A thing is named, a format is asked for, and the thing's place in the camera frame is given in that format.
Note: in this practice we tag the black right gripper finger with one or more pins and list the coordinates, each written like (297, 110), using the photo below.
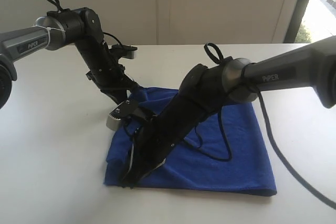
(129, 175)
(145, 167)

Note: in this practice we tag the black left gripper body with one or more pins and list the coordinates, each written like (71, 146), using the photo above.
(106, 72)

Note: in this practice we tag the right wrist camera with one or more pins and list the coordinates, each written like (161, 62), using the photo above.
(117, 116)

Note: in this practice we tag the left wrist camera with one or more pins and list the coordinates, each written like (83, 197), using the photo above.
(127, 52)

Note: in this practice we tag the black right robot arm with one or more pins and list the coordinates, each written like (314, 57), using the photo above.
(204, 91)

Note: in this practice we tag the blue towel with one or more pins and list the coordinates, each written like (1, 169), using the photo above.
(225, 153)

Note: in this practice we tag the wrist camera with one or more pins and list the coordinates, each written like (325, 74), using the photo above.
(117, 116)
(127, 52)

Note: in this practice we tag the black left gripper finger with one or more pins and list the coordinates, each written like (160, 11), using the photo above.
(117, 96)
(130, 84)

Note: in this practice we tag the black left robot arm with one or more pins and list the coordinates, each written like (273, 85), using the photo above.
(57, 29)

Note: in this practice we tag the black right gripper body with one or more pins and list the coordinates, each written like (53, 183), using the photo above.
(159, 134)

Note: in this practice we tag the dark window frame post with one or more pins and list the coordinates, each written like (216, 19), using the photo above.
(295, 22)

